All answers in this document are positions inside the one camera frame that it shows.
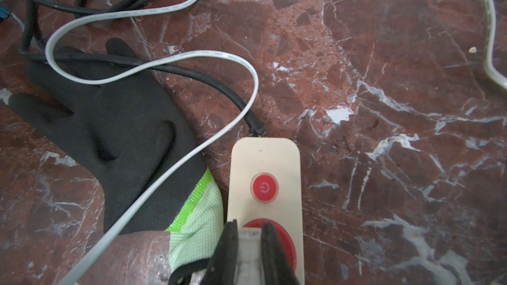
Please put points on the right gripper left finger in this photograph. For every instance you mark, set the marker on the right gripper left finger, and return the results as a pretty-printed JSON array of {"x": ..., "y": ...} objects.
[{"x": 221, "y": 268}]

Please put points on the black work glove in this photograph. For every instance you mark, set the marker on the black work glove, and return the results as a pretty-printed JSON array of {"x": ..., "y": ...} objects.
[{"x": 127, "y": 134}]

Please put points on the beige red power strip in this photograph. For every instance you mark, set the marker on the beige red power strip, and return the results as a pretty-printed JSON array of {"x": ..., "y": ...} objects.
[{"x": 265, "y": 185}]

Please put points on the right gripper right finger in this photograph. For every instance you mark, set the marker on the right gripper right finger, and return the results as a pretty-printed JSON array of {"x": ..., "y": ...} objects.
[{"x": 277, "y": 270}]

